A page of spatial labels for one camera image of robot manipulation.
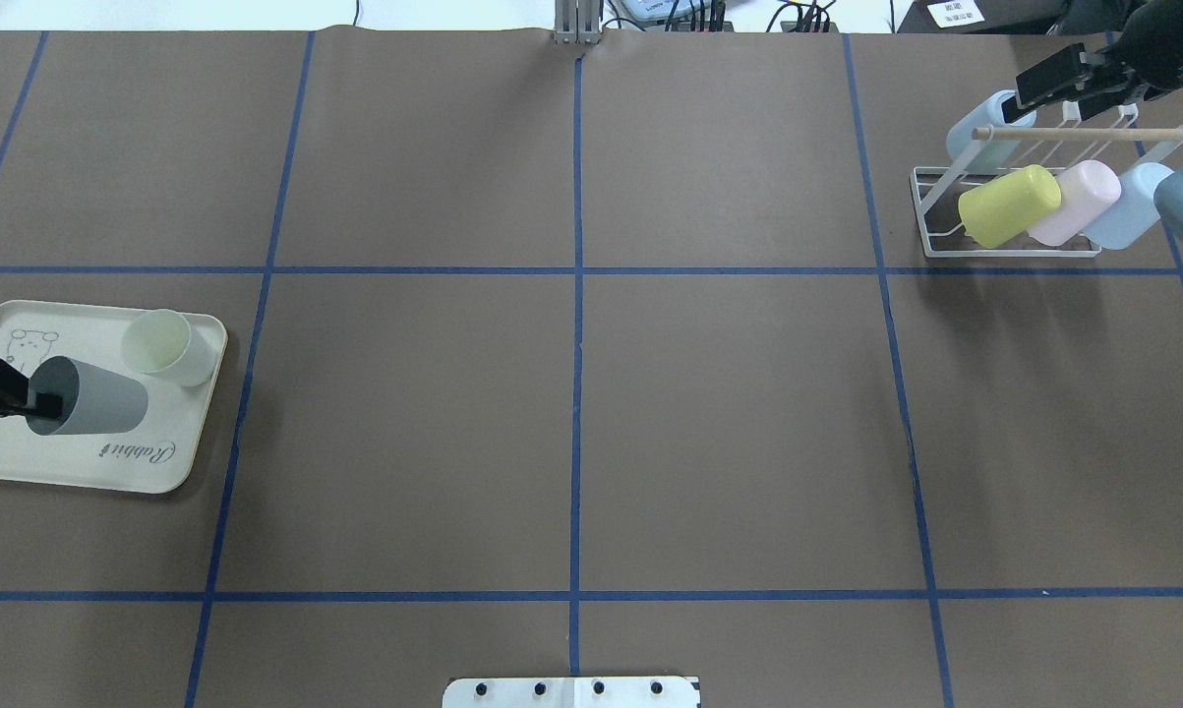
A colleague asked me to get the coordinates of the grey plastic cup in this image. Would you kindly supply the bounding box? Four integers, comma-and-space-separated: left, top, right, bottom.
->
26, 358, 149, 436

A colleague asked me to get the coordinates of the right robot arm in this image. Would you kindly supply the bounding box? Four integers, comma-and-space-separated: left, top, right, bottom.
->
1003, 1, 1183, 239

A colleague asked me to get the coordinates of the white wire cup rack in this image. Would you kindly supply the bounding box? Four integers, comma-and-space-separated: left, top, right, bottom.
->
910, 90, 1183, 260

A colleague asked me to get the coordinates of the white serving tray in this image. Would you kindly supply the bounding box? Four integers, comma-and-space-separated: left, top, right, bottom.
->
0, 300, 228, 494

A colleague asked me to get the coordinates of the pink plastic cup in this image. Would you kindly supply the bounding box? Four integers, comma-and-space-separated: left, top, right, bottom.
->
1027, 157, 1121, 247

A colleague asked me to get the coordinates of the yellow plastic cup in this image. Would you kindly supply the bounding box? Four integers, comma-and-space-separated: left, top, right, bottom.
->
957, 165, 1060, 247

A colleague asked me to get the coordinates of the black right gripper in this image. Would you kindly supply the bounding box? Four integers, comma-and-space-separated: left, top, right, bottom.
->
1015, 1, 1183, 121

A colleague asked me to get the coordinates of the white camera stand pillar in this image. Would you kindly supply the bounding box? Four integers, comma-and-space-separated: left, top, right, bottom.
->
442, 676, 702, 707

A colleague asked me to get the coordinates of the cream plastic cup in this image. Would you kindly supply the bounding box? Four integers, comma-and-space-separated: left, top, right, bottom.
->
119, 309, 216, 388

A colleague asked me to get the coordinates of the light blue cup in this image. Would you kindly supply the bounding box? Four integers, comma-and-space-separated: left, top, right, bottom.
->
945, 90, 1037, 174
1082, 162, 1175, 250

